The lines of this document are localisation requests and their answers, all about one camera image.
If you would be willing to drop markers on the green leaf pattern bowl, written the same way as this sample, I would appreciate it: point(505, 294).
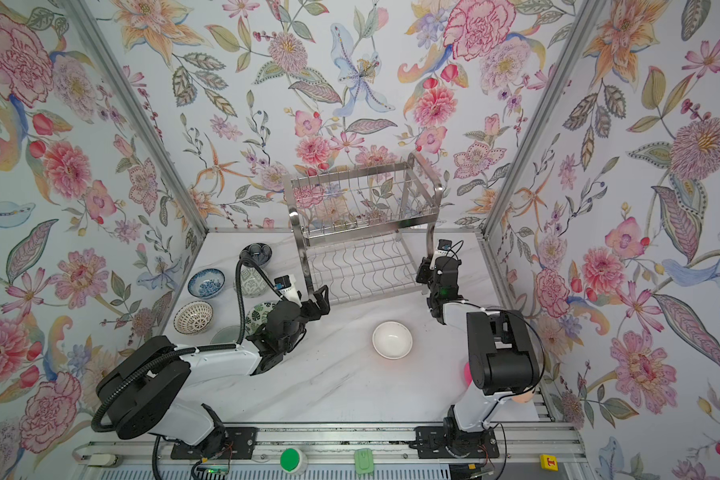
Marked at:
point(257, 316)

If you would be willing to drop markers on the light green rectangular device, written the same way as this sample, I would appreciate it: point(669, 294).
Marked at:
point(364, 462)

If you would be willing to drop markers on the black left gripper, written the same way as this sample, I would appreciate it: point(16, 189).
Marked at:
point(324, 307)

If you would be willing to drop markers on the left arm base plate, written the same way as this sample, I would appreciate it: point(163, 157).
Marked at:
point(236, 443)

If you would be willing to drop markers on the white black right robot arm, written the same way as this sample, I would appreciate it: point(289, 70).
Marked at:
point(502, 359)

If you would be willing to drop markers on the blue floral bowl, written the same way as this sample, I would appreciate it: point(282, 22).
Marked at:
point(206, 283)

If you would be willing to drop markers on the pink plush pig toy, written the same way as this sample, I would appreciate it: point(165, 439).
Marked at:
point(467, 375)

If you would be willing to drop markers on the yellow tag block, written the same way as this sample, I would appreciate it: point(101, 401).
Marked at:
point(549, 463)

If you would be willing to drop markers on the stainless steel dish rack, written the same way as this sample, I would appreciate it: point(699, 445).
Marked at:
point(363, 233)

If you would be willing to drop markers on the aluminium front rail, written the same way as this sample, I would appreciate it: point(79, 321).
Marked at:
point(329, 448)

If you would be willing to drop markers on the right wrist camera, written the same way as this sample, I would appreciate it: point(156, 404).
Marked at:
point(445, 249)

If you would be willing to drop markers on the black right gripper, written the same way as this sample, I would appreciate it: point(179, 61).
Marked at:
point(424, 277)

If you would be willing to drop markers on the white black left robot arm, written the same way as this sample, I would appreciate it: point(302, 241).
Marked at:
point(143, 394)

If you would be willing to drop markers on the pale green bowl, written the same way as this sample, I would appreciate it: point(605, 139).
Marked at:
point(229, 334)

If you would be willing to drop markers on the white plug on rail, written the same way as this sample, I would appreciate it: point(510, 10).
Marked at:
point(103, 460)

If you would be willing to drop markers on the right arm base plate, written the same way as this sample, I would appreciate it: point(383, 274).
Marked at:
point(439, 442)

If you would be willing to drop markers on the green round button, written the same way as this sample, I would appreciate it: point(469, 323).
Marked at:
point(293, 461)

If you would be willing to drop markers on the white bowl orange outside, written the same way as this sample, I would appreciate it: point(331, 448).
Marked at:
point(392, 340)

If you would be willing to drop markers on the white lattice pattern bowl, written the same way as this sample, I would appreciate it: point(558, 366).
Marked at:
point(193, 318)

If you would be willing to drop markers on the black patterned bowl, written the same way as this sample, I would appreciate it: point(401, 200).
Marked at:
point(258, 253)

